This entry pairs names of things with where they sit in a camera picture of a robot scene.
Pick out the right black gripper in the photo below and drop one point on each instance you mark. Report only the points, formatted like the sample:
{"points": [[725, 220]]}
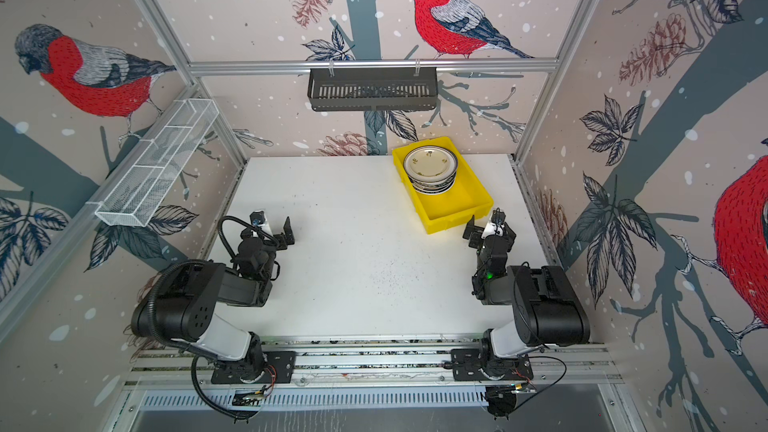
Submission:
{"points": [[476, 241]]}

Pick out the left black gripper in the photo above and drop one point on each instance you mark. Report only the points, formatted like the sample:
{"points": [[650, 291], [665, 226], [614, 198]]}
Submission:
{"points": [[281, 244]]}

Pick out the yellow plastic bin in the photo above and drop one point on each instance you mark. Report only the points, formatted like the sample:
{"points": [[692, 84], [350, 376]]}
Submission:
{"points": [[466, 198]]}

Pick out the white plate red characters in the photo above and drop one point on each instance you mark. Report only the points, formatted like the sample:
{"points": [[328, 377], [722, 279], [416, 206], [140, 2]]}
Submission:
{"points": [[432, 177]]}

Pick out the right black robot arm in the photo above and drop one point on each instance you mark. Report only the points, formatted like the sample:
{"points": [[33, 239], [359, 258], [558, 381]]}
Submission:
{"points": [[544, 306]]}

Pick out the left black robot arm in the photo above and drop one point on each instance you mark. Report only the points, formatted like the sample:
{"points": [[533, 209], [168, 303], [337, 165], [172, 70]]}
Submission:
{"points": [[178, 311]]}

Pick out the horizontal aluminium bar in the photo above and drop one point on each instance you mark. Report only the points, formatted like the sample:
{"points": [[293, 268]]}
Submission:
{"points": [[492, 65]]}

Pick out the black hanging basket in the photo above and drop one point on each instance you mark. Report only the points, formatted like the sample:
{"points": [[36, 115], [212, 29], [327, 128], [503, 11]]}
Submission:
{"points": [[373, 89]]}

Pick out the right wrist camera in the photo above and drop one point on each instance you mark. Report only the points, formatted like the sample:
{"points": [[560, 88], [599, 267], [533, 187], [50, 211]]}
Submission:
{"points": [[492, 229]]}

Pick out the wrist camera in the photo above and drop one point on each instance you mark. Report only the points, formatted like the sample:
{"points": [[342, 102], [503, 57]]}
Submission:
{"points": [[492, 229], [259, 221]]}

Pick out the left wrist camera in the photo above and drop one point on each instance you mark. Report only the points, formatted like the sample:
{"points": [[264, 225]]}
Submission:
{"points": [[259, 221]]}

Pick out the aluminium rail base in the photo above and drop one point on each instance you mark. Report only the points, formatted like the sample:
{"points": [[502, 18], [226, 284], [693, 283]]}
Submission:
{"points": [[398, 372]]}

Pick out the white wire mesh basket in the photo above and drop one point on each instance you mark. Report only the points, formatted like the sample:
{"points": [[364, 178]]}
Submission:
{"points": [[162, 156]]}

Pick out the aluminium corner post right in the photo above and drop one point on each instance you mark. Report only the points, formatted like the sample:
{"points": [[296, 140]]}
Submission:
{"points": [[577, 28]]}

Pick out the aluminium corner post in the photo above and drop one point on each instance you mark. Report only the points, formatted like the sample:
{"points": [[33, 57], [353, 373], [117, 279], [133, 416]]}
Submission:
{"points": [[577, 28], [161, 26]]}

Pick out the aluminium corner post left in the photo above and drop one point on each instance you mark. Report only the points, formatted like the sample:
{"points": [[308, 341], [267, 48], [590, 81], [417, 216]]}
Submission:
{"points": [[161, 26]]}

